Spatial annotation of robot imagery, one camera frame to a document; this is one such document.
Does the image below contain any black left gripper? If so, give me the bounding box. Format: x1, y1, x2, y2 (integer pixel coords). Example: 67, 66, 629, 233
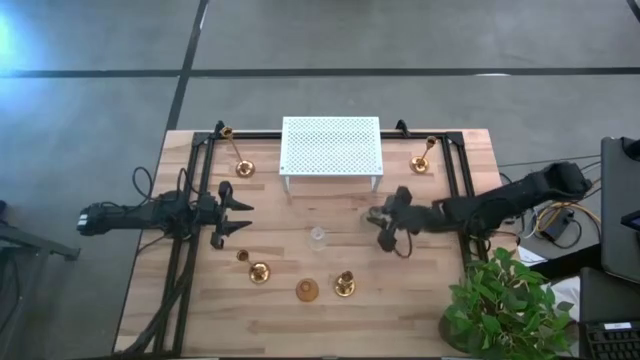
196, 180, 255, 250

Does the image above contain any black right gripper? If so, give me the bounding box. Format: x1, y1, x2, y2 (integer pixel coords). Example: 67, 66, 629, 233
368, 185, 436, 254

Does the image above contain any medium gold candlestick holder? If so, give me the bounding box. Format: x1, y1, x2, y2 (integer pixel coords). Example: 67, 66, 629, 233
409, 135, 439, 175

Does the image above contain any clear glass candle holder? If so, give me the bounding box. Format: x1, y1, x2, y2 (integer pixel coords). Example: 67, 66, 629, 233
308, 226, 328, 252

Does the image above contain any amber glass candle holder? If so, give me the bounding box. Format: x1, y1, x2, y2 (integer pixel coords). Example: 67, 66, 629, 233
295, 277, 321, 303

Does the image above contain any short gold candle holder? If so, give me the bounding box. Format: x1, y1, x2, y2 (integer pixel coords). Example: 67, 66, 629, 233
333, 270, 357, 298

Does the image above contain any white perforated metal shelf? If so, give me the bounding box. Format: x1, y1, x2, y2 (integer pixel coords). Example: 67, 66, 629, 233
278, 116, 385, 194

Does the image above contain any dark plant pot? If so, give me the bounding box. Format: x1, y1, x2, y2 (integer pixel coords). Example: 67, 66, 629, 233
438, 312, 474, 354

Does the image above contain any white paper sheet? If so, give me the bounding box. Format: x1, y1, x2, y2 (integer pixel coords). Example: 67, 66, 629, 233
517, 245, 549, 266

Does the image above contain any green leafy plant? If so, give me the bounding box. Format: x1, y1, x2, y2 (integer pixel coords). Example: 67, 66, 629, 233
442, 246, 581, 360

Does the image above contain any black power adapter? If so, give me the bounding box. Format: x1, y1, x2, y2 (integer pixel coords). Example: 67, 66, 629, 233
542, 207, 577, 242

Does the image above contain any white cloth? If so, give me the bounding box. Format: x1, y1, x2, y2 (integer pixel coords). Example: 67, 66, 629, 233
547, 275, 582, 321

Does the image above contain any black stand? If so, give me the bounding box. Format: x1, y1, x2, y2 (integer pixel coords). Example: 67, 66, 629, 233
0, 199, 81, 262

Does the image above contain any black keyboard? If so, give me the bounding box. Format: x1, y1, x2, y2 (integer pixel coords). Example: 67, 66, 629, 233
578, 319, 640, 360

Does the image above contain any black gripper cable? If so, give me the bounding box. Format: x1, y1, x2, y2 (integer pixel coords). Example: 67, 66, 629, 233
392, 229, 414, 259

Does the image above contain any black aluminium table frame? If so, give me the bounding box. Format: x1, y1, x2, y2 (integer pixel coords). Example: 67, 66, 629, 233
149, 128, 494, 357

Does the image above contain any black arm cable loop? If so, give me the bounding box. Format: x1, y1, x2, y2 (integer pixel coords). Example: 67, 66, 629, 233
130, 166, 201, 202

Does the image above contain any yellow cable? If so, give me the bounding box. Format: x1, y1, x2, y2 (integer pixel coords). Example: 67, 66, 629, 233
532, 199, 602, 236

